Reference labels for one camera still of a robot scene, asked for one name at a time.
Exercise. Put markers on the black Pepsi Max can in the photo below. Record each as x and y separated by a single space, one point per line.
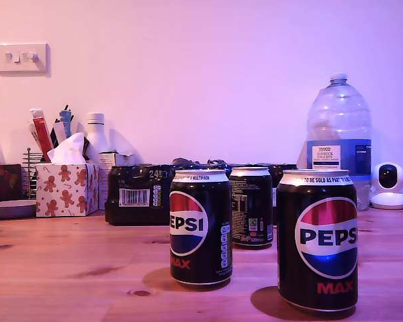
317 218
201 234
252 208

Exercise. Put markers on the black Pepsi Max multipack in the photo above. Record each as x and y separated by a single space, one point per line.
137 213

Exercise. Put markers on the small white carton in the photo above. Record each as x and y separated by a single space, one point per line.
106 171

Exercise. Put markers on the white insulated bottle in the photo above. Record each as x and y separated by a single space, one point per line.
96 134

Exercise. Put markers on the white tissue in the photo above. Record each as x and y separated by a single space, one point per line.
67 149

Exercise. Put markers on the gingerbread print tissue box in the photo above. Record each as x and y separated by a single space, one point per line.
66 191

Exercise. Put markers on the blue and white tube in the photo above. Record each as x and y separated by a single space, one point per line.
66 119

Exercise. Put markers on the large clear water bottle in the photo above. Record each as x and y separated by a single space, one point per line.
339 117

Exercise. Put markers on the black and white striped tube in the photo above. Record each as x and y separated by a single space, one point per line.
58 132

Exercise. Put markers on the red and white tube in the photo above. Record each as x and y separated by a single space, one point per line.
42 132

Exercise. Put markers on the white slim packet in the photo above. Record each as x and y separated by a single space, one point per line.
33 132

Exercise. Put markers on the grey plate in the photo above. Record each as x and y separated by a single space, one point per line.
10 209

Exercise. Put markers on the dark box with red print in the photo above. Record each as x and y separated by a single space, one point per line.
5 184

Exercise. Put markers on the small white round camera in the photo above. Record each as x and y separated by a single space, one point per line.
389 201

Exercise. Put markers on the white wall light switch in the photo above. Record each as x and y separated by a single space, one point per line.
23 58

